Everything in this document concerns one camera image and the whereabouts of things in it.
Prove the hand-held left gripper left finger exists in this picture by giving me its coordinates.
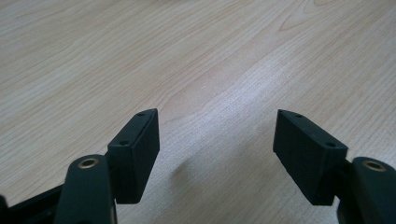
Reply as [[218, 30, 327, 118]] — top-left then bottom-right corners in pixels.
[[106, 107, 161, 205]]

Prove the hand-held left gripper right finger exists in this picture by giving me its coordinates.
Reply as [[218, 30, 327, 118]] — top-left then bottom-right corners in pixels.
[[273, 108, 349, 206]]

